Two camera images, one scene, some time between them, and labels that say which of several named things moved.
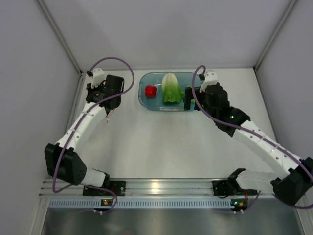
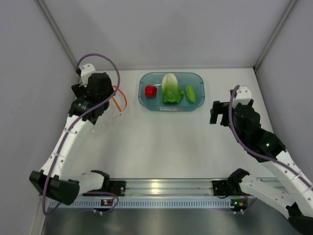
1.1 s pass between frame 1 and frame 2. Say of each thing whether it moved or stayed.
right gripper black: moved
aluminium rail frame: stayed
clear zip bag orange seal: moved
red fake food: stayed
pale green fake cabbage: stayed
